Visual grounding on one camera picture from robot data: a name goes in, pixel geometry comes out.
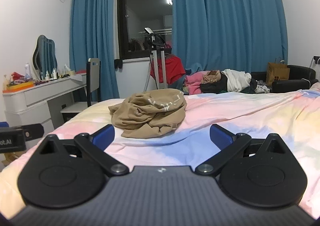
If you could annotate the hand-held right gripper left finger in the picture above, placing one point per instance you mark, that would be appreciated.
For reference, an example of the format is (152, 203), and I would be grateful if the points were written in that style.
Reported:
(103, 136)

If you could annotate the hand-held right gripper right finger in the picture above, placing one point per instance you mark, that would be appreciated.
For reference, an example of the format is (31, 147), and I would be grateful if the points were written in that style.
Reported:
(220, 136)

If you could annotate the tan shirt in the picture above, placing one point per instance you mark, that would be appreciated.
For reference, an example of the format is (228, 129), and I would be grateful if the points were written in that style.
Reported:
(147, 116)

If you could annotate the pile of mixed clothes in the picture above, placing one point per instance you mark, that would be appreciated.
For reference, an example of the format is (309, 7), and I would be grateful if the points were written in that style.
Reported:
(212, 88)

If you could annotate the pink clothes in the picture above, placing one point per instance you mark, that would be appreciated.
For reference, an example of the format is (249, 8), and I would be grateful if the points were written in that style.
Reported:
(193, 81)

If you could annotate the pastel tie-dye blanket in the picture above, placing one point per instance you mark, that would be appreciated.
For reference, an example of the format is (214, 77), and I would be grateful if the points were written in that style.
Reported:
(250, 116)

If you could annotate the white dressing table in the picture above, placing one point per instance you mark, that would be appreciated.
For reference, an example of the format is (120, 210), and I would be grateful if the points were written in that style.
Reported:
(37, 98)

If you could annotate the orange tray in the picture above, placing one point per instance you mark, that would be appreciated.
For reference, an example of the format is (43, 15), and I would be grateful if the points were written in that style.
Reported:
(21, 86)

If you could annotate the black chair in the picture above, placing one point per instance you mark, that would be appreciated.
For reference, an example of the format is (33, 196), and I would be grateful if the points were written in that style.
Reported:
(92, 83)

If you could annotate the white garment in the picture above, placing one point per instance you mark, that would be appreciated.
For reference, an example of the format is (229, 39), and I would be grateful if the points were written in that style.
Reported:
(237, 80)

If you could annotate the brown printed cloth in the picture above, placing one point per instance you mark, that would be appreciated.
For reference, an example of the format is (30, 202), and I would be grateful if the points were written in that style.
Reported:
(211, 76)

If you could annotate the white bottle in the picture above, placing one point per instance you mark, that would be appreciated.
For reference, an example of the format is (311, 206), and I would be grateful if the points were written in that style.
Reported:
(67, 69)

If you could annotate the red garment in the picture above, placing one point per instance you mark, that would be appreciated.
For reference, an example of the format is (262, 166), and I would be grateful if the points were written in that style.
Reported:
(175, 68)

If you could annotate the brown paper bag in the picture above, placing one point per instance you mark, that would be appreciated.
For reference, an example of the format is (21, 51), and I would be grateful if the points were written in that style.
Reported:
(277, 73)

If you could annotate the wavy vanity mirror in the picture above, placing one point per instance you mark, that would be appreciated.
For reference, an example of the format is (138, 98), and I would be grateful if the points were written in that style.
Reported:
(45, 53)

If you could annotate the black sofa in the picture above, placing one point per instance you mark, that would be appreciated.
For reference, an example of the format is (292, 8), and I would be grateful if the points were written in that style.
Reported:
(297, 76)

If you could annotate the narrow blue curtain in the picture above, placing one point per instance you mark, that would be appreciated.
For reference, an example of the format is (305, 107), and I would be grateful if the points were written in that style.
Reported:
(92, 28)

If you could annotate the wide blue curtain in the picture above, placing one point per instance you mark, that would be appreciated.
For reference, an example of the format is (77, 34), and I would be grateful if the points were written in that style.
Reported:
(225, 16)

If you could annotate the dark window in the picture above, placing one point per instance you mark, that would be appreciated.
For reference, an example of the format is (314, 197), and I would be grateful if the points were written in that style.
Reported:
(145, 3)

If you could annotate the wall socket with plug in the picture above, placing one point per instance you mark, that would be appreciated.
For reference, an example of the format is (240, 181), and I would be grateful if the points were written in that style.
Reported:
(316, 60)

